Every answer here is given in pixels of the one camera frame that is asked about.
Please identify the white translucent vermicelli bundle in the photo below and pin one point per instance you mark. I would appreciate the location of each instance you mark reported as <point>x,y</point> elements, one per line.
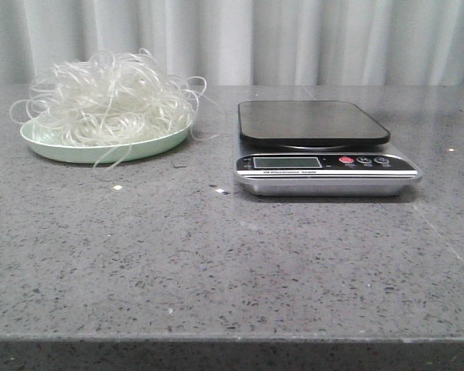
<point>113,99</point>

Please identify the silver black kitchen scale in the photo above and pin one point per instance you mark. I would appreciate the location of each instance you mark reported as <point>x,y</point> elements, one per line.
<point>317,148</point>

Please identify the light green round plate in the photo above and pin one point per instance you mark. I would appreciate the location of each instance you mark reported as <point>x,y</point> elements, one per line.
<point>107,154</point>

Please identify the white pleated curtain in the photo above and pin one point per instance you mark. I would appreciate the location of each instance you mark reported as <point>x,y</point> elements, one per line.
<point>338,43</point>

